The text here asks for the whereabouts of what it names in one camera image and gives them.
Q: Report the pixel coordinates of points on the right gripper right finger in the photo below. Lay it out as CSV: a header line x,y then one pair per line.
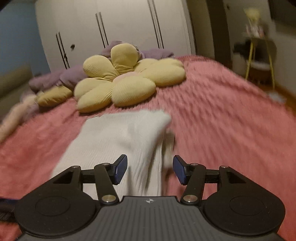
x,y
193,177

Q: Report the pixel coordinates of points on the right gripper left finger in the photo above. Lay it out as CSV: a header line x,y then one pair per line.
x,y
106,176

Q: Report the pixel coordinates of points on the white knit sweater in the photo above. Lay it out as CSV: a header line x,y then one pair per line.
x,y
141,135

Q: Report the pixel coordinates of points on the pink ribbed bed blanket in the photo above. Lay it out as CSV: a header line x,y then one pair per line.
x,y
217,117

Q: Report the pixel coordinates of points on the yellow oval pillow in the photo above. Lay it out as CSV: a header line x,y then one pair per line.
x,y
54,96

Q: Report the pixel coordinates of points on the yellow flower cushion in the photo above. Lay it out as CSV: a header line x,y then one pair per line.
x,y
124,79

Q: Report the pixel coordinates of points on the purple duvet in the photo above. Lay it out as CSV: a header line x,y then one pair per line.
x,y
70,77

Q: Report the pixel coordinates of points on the cream long plush pillow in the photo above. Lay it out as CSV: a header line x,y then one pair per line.
x,y
19,113

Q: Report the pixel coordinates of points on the green sofa headboard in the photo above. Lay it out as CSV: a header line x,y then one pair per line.
x,y
13,84

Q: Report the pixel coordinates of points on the yellow leg side table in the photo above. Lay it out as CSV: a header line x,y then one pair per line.
x,y
258,49

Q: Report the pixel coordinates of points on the white wardrobe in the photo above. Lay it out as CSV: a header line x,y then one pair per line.
x,y
72,31

